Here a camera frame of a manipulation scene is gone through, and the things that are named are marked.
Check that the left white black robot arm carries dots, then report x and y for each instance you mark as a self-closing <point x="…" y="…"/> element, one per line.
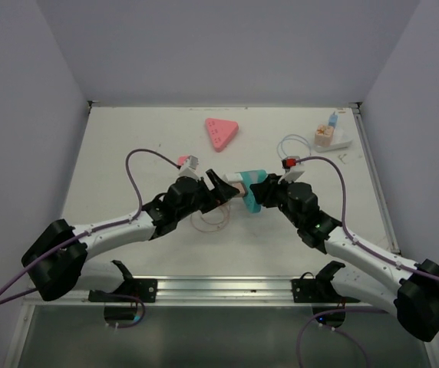
<point x="59" y="260"/>

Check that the white square charger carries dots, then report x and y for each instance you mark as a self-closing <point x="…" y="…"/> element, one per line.
<point x="233" y="177"/>

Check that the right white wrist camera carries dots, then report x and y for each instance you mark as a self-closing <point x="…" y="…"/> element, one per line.
<point x="293" y="169"/>

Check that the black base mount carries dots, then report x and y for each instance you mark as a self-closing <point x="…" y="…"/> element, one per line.
<point x="144" y="289"/>
<point x="316" y="290"/>

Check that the pink triangular socket adapter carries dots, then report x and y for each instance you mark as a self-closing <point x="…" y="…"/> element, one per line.
<point x="221" y="132"/>

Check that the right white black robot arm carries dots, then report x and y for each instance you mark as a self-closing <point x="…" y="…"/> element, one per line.
<point x="404" y="288"/>

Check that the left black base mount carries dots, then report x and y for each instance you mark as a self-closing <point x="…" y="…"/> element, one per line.
<point x="144" y="289"/>

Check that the white triangular adapter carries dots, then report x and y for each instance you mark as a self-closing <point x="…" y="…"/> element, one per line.
<point x="341" y="140"/>

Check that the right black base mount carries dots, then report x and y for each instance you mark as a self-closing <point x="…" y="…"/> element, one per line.
<point x="316" y="290"/>

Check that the blue small plug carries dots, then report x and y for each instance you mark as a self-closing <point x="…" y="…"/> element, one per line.
<point x="332" y="121"/>

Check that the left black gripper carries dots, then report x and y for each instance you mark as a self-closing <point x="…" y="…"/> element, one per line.
<point x="220" y="193"/>

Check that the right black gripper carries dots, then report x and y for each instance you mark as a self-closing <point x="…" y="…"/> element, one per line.
<point x="265" y="191"/>

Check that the beige pink charger plug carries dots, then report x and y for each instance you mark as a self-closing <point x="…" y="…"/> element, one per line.
<point x="241" y="188"/>

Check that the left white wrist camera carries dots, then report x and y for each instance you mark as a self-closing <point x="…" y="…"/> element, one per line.
<point x="189" y="169"/>

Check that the aluminium front rail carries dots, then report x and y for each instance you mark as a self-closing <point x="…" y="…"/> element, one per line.
<point x="248" y="291"/>

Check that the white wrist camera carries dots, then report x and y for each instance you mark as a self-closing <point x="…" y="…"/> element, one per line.
<point x="189" y="169"/>
<point x="293" y="169"/>

